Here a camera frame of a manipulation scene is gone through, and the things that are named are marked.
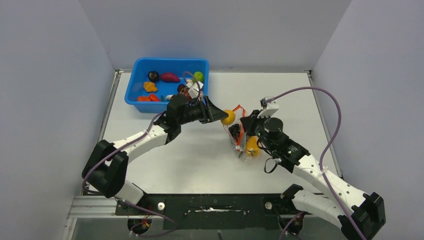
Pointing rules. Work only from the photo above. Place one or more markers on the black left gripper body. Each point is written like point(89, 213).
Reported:
point(194, 113)

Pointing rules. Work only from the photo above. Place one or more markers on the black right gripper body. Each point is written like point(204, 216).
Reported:
point(259, 127)

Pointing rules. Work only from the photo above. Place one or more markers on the black grape bunch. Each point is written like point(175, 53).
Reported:
point(235, 131)

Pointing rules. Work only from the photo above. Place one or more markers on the yellow lemon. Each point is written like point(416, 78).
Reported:
point(229, 119)

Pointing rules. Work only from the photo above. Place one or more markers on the yellow bumpy pepper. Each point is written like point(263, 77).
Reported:
point(251, 147)

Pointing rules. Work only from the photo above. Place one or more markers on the clear zip top bag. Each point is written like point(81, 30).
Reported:
point(239, 146)

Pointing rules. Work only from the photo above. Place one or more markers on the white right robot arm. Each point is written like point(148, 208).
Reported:
point(358, 215)

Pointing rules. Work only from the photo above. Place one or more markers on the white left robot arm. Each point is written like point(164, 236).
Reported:
point(106, 168)

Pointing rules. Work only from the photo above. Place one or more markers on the dark brown chestnut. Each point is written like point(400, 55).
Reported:
point(180, 88)

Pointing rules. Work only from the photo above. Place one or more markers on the green custard apple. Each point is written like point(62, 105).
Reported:
point(199, 76)

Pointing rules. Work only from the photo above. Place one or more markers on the red chili pepper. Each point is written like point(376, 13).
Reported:
point(153, 98)

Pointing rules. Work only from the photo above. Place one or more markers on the purple sweet potato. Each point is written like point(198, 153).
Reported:
point(169, 77)

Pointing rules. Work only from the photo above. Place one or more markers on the small orange bumpy pepper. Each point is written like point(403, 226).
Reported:
point(150, 87)

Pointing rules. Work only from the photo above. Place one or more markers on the blue plastic bin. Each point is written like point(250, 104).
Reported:
point(176, 66)

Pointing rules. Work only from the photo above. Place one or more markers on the dark eggplant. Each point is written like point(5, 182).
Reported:
point(153, 76)

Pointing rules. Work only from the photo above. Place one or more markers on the orange red bumpy pepper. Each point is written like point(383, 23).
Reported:
point(143, 99)

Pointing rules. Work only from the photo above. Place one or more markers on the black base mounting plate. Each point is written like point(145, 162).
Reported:
point(214, 211)

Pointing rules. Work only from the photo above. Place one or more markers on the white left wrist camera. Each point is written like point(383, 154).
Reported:
point(195, 89)

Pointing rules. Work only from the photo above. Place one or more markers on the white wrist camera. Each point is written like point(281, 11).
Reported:
point(269, 107)
point(195, 89)

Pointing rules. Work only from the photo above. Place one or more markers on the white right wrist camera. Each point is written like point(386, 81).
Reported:
point(269, 107)

